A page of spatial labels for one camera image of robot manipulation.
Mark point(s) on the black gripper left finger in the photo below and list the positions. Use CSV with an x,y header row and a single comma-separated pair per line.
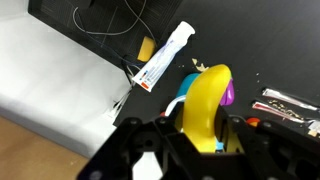
x,y
171,128

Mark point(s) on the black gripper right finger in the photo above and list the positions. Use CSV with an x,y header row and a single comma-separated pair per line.
x,y
230,128

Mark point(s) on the yellow toy banana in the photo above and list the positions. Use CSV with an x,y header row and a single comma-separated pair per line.
x,y
205,106

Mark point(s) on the orange sauce bottle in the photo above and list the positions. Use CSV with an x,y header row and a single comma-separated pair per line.
x,y
253,121

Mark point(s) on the purple toy eggplant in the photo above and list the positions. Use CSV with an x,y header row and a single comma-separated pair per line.
x,y
228,95

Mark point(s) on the blue plastic cup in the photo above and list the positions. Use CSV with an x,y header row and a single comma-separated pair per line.
x,y
187,85

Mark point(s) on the silver fork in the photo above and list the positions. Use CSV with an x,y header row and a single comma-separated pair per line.
x,y
280,113
286,98

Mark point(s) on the small torn paper crumb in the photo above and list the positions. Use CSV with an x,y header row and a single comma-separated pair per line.
x,y
199,65

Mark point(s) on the white toothpaste tube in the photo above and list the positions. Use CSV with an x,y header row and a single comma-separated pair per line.
x,y
163,56

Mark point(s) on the yellow sponge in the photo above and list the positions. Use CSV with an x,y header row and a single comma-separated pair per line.
x,y
146,49

